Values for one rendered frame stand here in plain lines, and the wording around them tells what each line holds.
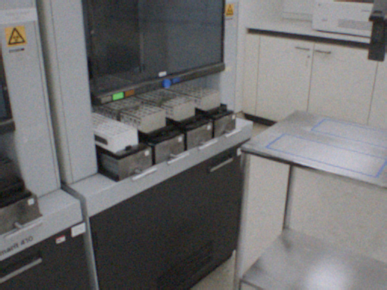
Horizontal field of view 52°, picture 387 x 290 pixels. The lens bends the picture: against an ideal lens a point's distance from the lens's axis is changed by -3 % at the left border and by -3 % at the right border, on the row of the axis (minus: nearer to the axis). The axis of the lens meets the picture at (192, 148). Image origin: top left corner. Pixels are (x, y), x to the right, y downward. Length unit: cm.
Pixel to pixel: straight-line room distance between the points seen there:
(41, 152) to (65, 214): 19
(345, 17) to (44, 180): 258
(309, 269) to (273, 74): 224
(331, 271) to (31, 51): 130
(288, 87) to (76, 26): 260
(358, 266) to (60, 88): 127
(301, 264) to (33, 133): 110
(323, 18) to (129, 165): 238
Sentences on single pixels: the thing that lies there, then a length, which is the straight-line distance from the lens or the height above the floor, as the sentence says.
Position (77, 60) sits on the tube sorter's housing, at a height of 111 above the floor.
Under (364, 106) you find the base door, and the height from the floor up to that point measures 39.
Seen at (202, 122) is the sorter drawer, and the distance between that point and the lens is 148.
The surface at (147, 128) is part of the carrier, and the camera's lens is 138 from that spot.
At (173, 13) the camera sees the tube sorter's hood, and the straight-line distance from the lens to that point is 139.
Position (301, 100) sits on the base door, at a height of 33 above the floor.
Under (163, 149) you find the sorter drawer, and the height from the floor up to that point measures 78.
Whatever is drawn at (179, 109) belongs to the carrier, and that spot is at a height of 86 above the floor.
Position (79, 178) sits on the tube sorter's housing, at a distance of 128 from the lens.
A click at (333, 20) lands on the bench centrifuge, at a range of 331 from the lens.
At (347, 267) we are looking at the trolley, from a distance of 172.
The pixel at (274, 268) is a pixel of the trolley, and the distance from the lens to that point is 165.
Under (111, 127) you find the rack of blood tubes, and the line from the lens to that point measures 134.
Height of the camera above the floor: 133
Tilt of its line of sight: 24 degrees down
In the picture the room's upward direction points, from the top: straight up
